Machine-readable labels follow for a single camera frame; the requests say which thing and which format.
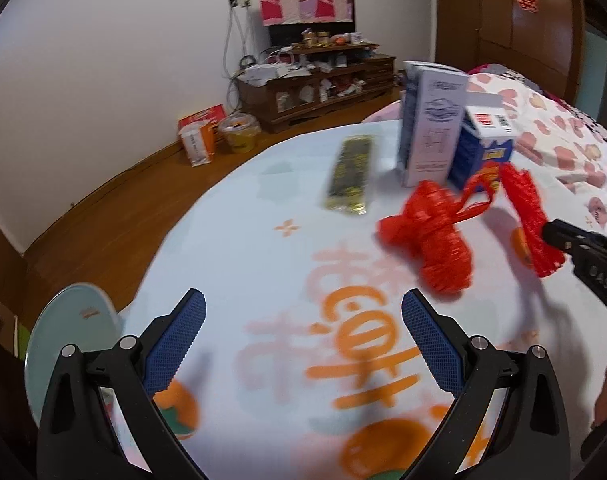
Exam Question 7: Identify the white hanging cables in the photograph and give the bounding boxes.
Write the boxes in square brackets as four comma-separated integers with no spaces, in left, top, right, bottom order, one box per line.
[223,7,256,81]

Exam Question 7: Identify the pink patchwork cloth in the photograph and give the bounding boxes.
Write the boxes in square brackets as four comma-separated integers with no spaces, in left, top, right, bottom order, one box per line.
[259,0,355,27]

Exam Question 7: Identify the orange paper bag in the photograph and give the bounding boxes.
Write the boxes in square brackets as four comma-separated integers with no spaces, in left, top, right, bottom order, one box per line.
[179,121,216,167]

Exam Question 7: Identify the red white packet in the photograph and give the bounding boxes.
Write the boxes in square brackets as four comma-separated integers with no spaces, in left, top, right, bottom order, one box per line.
[178,104,227,133]

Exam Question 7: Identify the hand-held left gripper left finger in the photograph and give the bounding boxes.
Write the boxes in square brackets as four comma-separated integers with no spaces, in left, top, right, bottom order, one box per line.
[36,287,207,480]

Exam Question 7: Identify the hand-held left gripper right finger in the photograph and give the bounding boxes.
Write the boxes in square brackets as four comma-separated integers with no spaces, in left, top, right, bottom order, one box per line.
[401,287,571,480]

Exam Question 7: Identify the wooden door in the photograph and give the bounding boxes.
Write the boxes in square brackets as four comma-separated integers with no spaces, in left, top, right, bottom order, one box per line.
[436,0,480,66]

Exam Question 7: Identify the red mesh bag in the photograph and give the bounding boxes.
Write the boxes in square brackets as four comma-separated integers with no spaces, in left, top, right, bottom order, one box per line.
[501,164,568,278]
[378,180,494,295]

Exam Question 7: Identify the black television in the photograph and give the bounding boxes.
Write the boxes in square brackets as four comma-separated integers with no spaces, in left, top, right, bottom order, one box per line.
[268,0,357,48]

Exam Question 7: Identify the yellow bucket in plastic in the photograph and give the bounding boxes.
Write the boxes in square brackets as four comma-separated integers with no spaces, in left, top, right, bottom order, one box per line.
[217,114,262,155]

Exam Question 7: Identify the clutter of small items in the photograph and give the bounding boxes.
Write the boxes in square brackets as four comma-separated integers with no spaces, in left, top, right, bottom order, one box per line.
[283,30,384,96]

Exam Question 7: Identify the light blue round stool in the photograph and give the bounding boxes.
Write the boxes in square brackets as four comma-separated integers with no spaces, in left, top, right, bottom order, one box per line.
[26,282,121,421]

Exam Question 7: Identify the wooden tv stand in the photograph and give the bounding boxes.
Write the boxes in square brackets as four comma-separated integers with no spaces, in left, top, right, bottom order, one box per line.
[234,52,398,135]

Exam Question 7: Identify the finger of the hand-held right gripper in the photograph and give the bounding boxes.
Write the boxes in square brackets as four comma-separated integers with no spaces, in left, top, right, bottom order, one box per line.
[553,218,607,256]
[541,224,607,323]

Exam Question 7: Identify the blue box white top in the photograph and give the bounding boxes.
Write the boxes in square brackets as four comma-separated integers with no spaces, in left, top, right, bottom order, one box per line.
[448,105,517,196]

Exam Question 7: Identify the wooden wardrobe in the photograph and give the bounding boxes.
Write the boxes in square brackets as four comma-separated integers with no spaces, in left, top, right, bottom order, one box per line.
[478,0,607,126]

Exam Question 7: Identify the tall white purple carton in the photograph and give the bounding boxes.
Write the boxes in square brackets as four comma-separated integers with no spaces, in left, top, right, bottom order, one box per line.
[397,60,470,188]

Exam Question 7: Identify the pink heart quilt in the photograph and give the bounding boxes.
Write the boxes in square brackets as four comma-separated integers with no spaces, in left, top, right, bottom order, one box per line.
[361,62,607,241]

